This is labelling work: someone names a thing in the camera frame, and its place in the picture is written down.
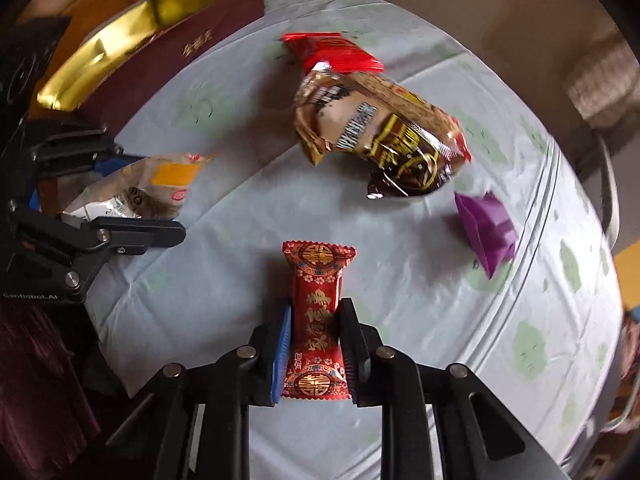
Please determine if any person's dark red clothing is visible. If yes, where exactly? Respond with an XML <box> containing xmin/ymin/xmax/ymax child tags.
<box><xmin>0</xmin><ymin>305</ymin><xmax>101</xmax><ymax>480</ymax></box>

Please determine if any maroon gift box gold lining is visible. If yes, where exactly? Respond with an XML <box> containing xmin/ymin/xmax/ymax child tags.
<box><xmin>36</xmin><ymin>0</ymin><xmax>266</xmax><ymax>128</ymax></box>

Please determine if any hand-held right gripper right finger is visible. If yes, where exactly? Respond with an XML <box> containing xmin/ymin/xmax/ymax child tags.
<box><xmin>335</xmin><ymin>297</ymin><xmax>573</xmax><ymax>480</ymax></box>

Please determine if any plain red snack packet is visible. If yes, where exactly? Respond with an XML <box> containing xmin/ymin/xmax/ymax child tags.
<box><xmin>282</xmin><ymin>32</ymin><xmax>385</xmax><ymax>75</ymax></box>

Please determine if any purple candy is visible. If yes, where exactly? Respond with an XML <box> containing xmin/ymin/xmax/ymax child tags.
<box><xmin>454</xmin><ymin>190</ymin><xmax>518</xmax><ymax>281</ymax></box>

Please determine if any sesame bar packet cartoon print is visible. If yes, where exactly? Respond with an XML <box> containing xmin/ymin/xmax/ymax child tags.
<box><xmin>350</xmin><ymin>72</ymin><xmax>472</xmax><ymax>163</ymax></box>

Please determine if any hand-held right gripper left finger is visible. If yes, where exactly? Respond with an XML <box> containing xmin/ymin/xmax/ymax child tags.
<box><xmin>102</xmin><ymin>302</ymin><xmax>294</xmax><ymax>480</ymax></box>

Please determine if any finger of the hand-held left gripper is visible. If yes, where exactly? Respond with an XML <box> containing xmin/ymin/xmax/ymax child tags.
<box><xmin>29</xmin><ymin>126</ymin><xmax>146</xmax><ymax>177</ymax></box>
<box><xmin>61</xmin><ymin>216</ymin><xmax>188</xmax><ymax>303</ymax></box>

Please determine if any red gold patterned candy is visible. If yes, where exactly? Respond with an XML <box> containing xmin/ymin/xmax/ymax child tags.
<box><xmin>280</xmin><ymin>240</ymin><xmax>357</xmax><ymax>402</ymax></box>

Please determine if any brown black snack bag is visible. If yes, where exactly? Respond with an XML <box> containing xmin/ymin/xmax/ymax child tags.
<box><xmin>292</xmin><ymin>71</ymin><xmax>463</xmax><ymax>201</ymax></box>

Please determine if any grey yellow blue armchair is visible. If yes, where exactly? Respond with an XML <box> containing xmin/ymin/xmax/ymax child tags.
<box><xmin>570</xmin><ymin>125</ymin><xmax>640</xmax><ymax>311</ymax></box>

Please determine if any beige yellow bread packet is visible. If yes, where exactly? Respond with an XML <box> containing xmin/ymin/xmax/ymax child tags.
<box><xmin>60</xmin><ymin>152</ymin><xmax>217</xmax><ymax>223</ymax></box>

